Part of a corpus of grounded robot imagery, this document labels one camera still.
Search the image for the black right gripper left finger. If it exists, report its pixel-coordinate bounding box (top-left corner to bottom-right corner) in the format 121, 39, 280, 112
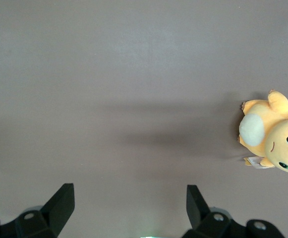
0, 183, 75, 238

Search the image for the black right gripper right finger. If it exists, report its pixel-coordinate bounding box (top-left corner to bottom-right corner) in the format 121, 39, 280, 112
182, 184, 287, 238

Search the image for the orange plush toy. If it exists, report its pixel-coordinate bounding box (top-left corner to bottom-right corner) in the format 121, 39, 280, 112
237, 89, 288, 177

